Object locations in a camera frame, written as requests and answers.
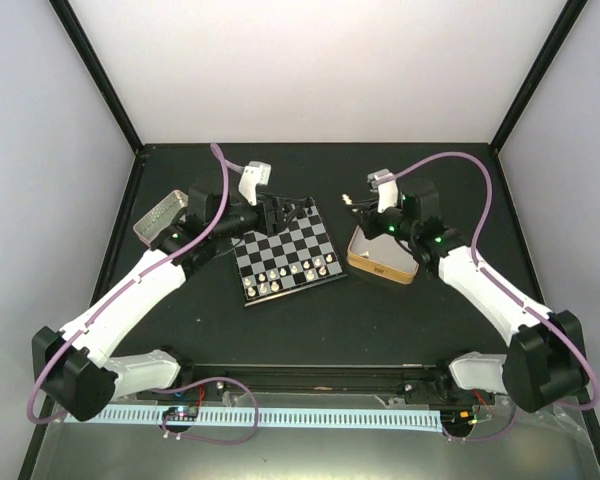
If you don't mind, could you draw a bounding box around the black white chessboard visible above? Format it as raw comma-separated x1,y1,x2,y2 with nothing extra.
233,197,346,307

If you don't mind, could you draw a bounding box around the black frame post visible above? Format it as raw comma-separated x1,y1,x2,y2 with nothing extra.
490,0,588,154
49,0,144,154

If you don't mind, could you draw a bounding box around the pink metal tin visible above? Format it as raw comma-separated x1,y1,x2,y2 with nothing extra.
133,190,188,249

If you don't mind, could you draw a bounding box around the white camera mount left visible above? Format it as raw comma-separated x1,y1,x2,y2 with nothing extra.
238,161,272,206

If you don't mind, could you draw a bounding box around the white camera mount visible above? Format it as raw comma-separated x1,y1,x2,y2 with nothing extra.
238,161,272,206
367,169,400,214

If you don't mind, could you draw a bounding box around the black frame post right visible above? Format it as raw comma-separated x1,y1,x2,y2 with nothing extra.
490,0,588,154

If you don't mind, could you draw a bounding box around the black front rail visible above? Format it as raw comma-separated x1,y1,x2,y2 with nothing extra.
134,363,521,401

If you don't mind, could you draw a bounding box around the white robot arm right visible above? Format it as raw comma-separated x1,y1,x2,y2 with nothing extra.
342,179,591,413

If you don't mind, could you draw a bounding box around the white slotted cable duct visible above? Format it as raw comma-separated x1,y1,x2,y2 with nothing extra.
88,404,443,433

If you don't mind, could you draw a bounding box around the gold metal tin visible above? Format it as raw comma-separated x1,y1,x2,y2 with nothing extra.
347,226,419,285

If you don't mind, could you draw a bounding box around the black frame post left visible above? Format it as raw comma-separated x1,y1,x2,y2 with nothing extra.
49,0,144,154

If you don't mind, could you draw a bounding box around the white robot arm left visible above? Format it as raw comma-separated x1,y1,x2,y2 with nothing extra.
32,180,309,421

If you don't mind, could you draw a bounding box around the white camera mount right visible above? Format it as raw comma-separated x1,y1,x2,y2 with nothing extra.
367,169,400,214

